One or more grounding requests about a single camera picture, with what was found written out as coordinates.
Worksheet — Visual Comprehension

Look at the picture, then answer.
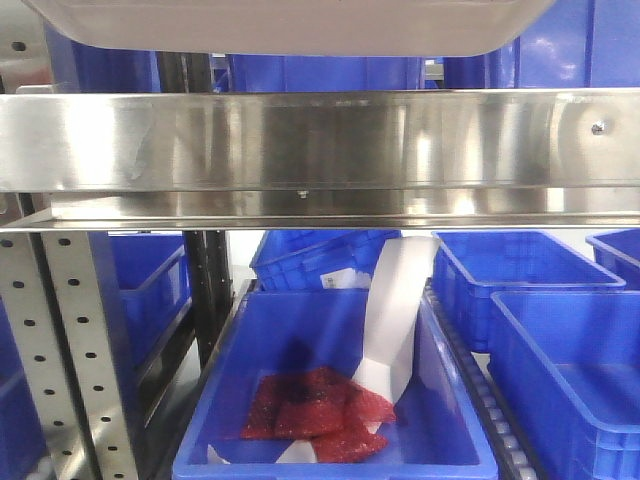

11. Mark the blue bin upper left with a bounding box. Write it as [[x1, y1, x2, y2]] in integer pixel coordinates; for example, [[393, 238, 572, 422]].
[[44, 23, 160, 93]]

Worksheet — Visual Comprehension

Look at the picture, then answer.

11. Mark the blue bin rear centre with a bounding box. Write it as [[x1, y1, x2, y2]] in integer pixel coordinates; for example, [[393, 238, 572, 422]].
[[250, 229, 401, 291]]

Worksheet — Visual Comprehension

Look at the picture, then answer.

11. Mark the black roller conveyor track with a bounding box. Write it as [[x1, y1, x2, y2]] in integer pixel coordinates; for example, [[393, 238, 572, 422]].
[[425, 280, 547, 479]]

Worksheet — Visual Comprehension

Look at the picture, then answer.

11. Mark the blue bin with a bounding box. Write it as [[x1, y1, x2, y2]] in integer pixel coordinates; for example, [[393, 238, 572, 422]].
[[489, 292, 639, 479], [172, 289, 498, 479], [431, 229, 626, 353], [586, 228, 640, 291], [227, 54, 425, 93], [87, 232, 191, 367], [443, 1, 639, 89], [250, 229, 401, 291], [44, 23, 160, 93]]

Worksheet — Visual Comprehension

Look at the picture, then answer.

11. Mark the blue bin front right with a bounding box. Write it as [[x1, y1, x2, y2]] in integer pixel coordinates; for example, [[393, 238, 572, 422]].
[[489, 292, 639, 479]]

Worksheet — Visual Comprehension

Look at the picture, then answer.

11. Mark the blue bin front centre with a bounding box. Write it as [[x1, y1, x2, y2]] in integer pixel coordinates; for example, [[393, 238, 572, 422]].
[[172, 289, 498, 479]]

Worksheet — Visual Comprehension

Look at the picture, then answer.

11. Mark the white plastic storage bin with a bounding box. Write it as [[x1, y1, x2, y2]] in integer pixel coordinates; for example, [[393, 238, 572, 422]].
[[28, 0, 551, 56]]

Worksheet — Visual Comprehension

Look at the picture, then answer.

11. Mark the steel shelf front rail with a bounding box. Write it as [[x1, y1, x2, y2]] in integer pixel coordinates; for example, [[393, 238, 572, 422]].
[[1, 89, 639, 232]]

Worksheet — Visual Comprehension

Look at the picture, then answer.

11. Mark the blue bin rear right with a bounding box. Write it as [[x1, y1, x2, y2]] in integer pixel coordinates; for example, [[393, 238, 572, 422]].
[[431, 229, 626, 353]]

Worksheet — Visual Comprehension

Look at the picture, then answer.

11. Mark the blue bin far right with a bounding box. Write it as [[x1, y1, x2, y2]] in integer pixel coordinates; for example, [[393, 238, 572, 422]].
[[586, 228, 640, 291]]

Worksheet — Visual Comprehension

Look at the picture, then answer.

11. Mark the blue bin upper centre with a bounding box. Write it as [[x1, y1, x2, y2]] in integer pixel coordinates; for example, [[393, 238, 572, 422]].
[[227, 54, 425, 93]]

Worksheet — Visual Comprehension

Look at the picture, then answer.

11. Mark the blue bin upper right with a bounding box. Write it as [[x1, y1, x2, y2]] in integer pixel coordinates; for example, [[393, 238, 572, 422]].
[[443, 1, 639, 89]]

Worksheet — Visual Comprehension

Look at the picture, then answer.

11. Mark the white foam sheet strip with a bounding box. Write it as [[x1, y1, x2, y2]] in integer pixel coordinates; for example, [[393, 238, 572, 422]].
[[207, 236, 442, 465]]

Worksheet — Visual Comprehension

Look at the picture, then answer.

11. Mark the perforated steel shelf upright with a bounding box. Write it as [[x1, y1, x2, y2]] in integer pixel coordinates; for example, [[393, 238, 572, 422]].
[[1, 231, 144, 479]]

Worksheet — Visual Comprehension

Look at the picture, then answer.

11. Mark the blue bin left lower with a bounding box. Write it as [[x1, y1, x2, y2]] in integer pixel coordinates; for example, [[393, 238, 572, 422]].
[[87, 232, 191, 367]]

